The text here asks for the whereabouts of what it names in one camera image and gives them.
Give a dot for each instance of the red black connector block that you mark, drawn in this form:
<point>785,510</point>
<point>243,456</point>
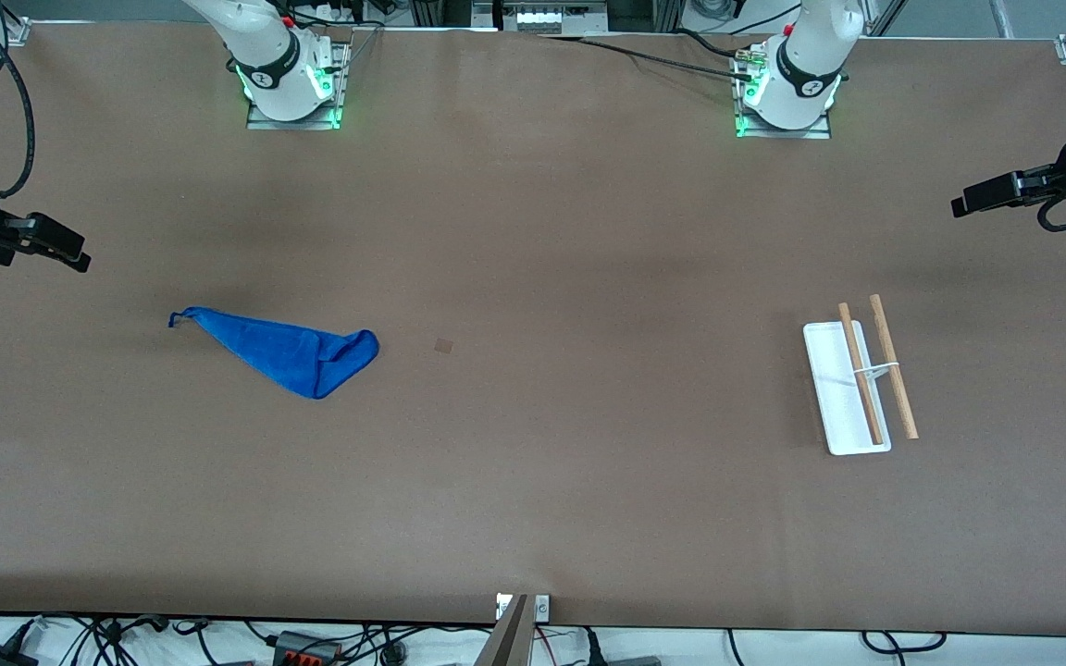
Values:
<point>306,652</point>

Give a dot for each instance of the white towel rack wooden rods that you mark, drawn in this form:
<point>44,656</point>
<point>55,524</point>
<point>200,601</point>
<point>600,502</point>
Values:
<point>831,370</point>

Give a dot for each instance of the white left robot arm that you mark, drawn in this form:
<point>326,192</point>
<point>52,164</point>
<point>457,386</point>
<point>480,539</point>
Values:
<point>806,65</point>

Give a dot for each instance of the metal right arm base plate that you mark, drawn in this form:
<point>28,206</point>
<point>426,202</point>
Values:
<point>265,122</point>

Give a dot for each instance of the blue microfibre towel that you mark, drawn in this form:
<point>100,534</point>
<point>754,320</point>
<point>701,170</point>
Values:
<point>297,356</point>

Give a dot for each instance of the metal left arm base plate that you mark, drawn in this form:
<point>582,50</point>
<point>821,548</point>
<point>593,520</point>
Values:
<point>774,134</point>

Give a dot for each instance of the grey angled post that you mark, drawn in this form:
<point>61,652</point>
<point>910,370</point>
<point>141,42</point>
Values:
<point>507,643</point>

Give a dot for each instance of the white metal mounting bracket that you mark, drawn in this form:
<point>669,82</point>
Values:
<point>542,607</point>

